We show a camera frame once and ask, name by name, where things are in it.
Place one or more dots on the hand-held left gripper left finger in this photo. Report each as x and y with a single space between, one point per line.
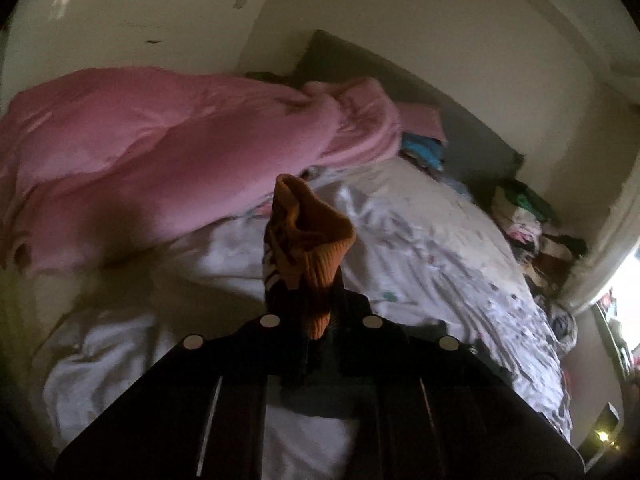
220 385

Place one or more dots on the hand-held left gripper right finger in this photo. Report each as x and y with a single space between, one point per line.
430 390

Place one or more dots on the orange striped sock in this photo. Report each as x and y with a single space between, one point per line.
312 245

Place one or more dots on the pile of loose clothes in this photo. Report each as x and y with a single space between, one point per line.
530 230

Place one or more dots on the white printed duvet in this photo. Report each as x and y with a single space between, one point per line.
425 255

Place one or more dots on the window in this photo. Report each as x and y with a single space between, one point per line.
622 290

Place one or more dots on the pink blanket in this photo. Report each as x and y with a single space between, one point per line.
165 160

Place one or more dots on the blue garment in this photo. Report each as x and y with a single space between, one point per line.
425 152

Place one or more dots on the grey headboard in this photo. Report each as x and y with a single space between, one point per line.
450 125

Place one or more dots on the pink pillow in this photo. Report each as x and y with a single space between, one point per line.
420 120

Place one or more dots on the cream wardrobe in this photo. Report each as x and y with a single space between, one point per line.
125 15

